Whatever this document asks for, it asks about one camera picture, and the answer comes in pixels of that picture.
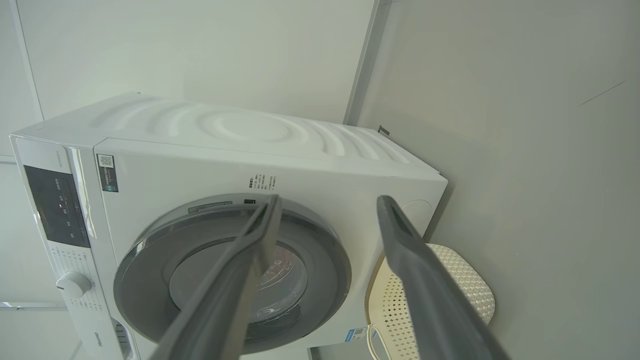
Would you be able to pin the white washing machine dial knob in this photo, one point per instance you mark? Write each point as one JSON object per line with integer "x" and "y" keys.
{"x": 73, "y": 284}

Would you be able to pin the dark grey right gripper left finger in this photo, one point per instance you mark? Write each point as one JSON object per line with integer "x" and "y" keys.
{"x": 220, "y": 300}

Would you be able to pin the blue energy label sticker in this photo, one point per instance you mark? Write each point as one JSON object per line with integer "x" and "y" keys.
{"x": 357, "y": 334}

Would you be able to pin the black QR code sticker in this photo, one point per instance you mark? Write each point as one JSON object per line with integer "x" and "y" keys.
{"x": 107, "y": 172}

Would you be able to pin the black washer control panel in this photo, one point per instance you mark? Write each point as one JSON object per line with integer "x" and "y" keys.
{"x": 56, "y": 205}

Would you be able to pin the white front-load washing machine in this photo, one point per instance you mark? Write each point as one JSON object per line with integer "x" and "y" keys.
{"x": 200, "y": 165}

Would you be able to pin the round glass washer door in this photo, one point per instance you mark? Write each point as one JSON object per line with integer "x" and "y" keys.
{"x": 325, "y": 260}

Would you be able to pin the cream perforated laundry basket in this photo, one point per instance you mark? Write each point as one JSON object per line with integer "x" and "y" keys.
{"x": 470, "y": 290}

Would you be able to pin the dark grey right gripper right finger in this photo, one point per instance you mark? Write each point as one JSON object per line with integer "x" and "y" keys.
{"x": 430, "y": 300}

